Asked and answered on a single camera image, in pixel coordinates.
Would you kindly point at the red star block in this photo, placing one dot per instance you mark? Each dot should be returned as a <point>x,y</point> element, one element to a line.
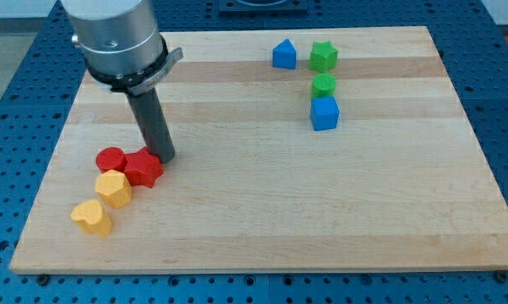
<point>142,168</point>

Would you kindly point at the green cylinder block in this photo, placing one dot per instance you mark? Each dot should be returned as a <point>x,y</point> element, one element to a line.
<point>323,85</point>

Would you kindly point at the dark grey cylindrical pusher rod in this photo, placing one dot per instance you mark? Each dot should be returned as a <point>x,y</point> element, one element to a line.
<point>152,124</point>

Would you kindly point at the green star block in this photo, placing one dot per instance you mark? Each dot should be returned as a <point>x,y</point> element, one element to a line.
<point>323,56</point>

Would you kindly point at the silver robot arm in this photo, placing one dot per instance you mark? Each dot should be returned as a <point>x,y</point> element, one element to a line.
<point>125,52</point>

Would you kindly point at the light wooden board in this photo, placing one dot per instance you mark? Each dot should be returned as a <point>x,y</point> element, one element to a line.
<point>401,185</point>

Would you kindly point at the blue cube block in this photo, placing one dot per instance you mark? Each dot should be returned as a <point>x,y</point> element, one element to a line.
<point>324,113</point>

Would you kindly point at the red cylinder block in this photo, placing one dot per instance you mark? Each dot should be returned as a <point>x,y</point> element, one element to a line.
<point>111,158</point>

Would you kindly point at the yellow heart block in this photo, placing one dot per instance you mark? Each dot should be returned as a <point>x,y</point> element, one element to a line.
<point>91,217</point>

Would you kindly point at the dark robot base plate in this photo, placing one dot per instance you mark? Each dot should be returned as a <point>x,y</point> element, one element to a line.
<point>233,7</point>

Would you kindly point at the blue triangle block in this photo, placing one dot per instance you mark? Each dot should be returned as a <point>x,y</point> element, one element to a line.
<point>284,55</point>

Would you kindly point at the yellow hexagon block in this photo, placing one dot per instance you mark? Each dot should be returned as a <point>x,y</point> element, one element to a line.
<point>114,189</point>

